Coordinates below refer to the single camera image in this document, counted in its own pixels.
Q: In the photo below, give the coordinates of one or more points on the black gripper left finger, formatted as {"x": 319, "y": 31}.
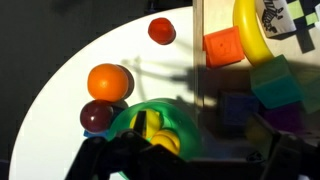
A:
{"x": 133, "y": 156}

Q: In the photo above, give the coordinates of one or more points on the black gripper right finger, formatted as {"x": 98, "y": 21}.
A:
{"x": 293, "y": 160}

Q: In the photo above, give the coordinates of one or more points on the maroon ball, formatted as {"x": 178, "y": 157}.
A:
{"x": 96, "y": 116}

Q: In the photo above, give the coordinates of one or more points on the small red ball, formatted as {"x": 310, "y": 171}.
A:
{"x": 161, "y": 30}

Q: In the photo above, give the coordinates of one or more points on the yellow toy lemon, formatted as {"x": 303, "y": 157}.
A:
{"x": 153, "y": 120}

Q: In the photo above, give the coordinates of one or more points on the blue toy block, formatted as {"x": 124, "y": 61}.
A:
{"x": 95, "y": 134}

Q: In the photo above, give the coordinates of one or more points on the yellow ball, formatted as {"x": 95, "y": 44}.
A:
{"x": 166, "y": 140}

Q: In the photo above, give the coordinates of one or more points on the magenta foam cube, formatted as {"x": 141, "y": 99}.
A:
{"x": 283, "y": 118}

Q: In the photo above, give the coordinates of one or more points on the green plastic bowl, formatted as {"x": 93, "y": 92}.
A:
{"x": 186, "y": 133}

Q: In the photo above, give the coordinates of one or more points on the yellow-green foam cube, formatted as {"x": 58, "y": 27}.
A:
{"x": 311, "y": 93}

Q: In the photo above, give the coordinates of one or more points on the dark blue foam cube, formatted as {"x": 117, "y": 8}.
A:
{"x": 238, "y": 108}

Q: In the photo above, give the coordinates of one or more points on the orange ball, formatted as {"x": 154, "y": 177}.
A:
{"x": 107, "y": 82}

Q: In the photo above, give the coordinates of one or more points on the green foam cube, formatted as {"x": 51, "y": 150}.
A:
{"x": 275, "y": 83}

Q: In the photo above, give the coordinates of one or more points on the orange foam cube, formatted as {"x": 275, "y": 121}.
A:
{"x": 223, "y": 46}

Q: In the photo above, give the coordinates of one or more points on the wooden tray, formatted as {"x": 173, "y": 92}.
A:
{"x": 216, "y": 13}

